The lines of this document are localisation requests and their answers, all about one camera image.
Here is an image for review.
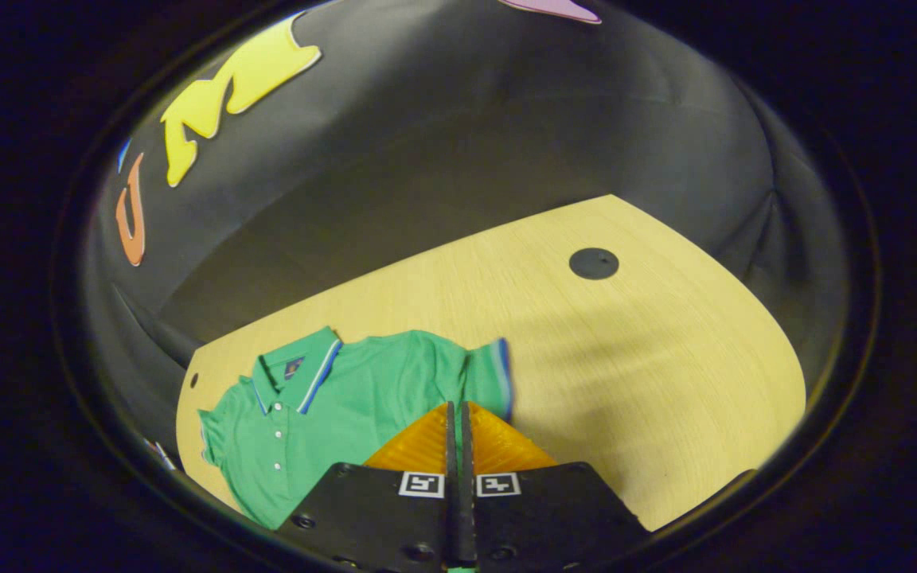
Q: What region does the green T-shirt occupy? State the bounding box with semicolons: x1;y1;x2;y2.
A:
198;326;513;573

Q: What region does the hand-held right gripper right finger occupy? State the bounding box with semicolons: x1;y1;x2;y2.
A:
461;402;652;573

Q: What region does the black backdrop cloth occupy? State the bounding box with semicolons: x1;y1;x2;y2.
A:
80;0;853;478

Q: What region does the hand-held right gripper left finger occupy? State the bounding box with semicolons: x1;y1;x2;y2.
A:
275;402;457;573

